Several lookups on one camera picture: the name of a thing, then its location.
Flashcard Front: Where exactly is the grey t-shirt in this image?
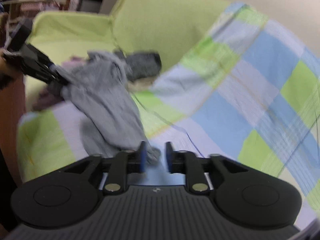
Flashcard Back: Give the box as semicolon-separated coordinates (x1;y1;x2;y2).
50;51;161;165

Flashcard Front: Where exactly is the purple garment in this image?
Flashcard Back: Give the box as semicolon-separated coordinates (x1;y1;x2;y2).
31;56;86;111

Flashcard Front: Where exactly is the dark grey garment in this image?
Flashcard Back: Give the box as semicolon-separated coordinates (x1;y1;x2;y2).
114;50;162;82

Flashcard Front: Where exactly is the checked blue green bedsheet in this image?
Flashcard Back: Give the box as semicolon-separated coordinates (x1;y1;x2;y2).
17;3;319;217

